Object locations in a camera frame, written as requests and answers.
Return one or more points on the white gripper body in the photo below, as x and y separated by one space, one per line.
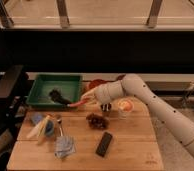
106 93

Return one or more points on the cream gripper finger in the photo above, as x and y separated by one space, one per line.
91 102
89 93

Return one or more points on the red chili pepper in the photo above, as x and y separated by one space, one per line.
76 104

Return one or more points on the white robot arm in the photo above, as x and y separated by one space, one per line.
181 127

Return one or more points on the red bowl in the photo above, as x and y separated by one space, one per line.
95 83

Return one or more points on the purple bowl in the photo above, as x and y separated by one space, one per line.
120 77

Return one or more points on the blue small bowl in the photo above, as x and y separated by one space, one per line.
49 130

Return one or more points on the small metal cup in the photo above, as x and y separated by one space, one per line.
106 108

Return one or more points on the dark red grape bunch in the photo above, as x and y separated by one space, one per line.
97 122

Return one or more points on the clear glass with orange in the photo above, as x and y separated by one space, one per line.
125 107

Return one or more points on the green plastic tray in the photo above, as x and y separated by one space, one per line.
45 85

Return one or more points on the dark object in tray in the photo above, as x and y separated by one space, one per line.
56 96

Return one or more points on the metal spoon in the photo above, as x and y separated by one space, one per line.
59 121

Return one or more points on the wooden cutting board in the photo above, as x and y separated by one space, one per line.
133 147

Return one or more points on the black rectangular block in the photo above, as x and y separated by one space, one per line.
104 144

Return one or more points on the blue crumpled cloth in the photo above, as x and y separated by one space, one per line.
64 146

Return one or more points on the blue sponge piece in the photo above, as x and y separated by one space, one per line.
36 118

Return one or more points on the black equipment on left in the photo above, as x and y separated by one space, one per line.
13 87

